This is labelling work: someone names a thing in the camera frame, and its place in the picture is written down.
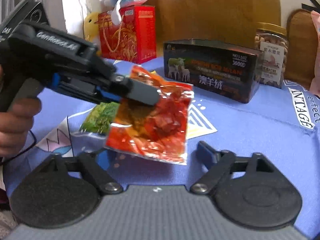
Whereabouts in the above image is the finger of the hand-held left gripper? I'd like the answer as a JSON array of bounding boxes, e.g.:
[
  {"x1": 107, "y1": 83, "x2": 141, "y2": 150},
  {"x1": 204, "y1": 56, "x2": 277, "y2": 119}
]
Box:
[{"x1": 111, "y1": 74, "x2": 161, "y2": 106}]

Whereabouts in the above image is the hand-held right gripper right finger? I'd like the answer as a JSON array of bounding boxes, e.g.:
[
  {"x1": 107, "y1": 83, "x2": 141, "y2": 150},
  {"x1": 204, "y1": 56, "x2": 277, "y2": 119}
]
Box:
[{"x1": 190, "y1": 141, "x2": 274, "y2": 194}]

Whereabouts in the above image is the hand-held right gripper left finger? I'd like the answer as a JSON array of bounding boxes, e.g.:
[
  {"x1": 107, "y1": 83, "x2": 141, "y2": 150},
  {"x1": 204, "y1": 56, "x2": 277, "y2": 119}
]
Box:
[{"x1": 49, "y1": 148, "x2": 124, "y2": 195}]

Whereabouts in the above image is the red spicy snack packet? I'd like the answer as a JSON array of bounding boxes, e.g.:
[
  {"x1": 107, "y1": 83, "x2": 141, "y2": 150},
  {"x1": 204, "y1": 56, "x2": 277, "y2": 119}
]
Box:
[{"x1": 104, "y1": 64, "x2": 194, "y2": 165}]

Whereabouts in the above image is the person's left hand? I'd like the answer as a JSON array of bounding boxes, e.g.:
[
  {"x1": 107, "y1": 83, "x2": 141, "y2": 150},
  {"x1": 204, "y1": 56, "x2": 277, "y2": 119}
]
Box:
[{"x1": 0, "y1": 97, "x2": 42, "y2": 157}]

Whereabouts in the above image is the green pea packet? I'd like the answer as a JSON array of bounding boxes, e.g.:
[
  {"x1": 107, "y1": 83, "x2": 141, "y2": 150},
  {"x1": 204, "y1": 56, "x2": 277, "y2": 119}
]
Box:
[{"x1": 79, "y1": 102, "x2": 120, "y2": 136}]

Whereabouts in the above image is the yellow plush toy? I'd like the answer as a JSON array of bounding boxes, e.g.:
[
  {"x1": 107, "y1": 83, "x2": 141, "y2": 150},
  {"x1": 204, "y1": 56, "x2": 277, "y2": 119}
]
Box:
[{"x1": 83, "y1": 11, "x2": 103, "y2": 56}]

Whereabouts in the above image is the blue printed blanket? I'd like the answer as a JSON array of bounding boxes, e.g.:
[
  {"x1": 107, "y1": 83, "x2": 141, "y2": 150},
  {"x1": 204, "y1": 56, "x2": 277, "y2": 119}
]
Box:
[{"x1": 5, "y1": 55, "x2": 320, "y2": 239}]

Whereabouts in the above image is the red gift bag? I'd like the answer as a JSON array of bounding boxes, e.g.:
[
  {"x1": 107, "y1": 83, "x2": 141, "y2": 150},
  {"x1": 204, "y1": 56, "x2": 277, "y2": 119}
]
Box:
[{"x1": 97, "y1": 5, "x2": 157, "y2": 64}]

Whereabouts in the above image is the black tin box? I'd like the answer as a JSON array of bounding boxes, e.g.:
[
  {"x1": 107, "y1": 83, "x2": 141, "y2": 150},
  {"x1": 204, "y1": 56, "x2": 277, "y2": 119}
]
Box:
[{"x1": 163, "y1": 39, "x2": 263, "y2": 104}]

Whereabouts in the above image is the clear nut jar gold lid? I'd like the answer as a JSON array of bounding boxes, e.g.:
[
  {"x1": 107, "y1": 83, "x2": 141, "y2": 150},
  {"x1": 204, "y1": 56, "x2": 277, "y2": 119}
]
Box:
[{"x1": 254, "y1": 22, "x2": 289, "y2": 89}]

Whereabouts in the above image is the brown wooden board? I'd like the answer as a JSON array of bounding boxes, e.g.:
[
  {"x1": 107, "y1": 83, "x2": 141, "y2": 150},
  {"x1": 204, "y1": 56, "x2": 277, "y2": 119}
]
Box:
[{"x1": 285, "y1": 9, "x2": 320, "y2": 90}]

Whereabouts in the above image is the pink snack bag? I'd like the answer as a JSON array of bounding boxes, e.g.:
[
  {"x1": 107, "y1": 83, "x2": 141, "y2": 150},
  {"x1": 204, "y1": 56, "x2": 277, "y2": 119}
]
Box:
[{"x1": 310, "y1": 10, "x2": 320, "y2": 96}]

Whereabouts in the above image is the black tape strip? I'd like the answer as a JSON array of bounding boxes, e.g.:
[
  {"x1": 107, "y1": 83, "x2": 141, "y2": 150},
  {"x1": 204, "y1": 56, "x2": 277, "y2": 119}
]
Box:
[{"x1": 301, "y1": 0, "x2": 320, "y2": 12}]

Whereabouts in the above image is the black cable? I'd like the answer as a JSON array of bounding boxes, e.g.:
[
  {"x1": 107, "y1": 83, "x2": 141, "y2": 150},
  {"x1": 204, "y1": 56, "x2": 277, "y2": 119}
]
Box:
[{"x1": 0, "y1": 130, "x2": 37, "y2": 167}]

